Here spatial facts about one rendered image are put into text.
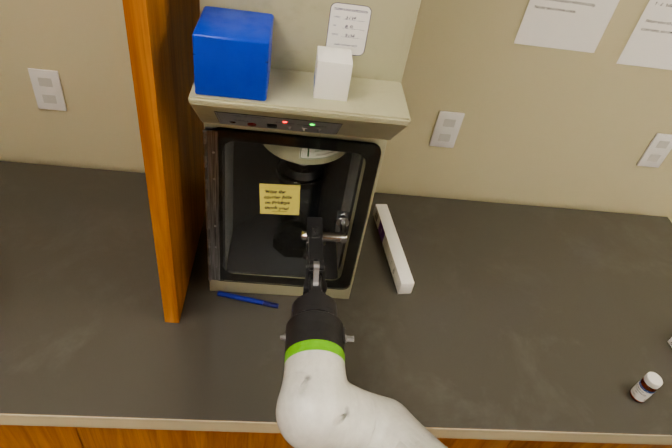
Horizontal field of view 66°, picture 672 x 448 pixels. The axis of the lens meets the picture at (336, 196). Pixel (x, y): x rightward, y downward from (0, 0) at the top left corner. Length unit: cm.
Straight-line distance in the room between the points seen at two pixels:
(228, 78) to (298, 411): 46
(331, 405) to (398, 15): 56
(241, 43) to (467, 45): 76
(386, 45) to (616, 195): 115
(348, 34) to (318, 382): 51
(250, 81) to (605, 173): 125
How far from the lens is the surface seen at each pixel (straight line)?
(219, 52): 73
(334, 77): 76
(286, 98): 77
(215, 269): 115
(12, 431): 128
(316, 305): 84
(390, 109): 78
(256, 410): 107
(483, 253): 145
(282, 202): 99
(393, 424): 80
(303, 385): 75
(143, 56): 77
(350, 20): 81
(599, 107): 158
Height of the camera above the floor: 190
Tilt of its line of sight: 40 degrees down
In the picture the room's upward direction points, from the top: 10 degrees clockwise
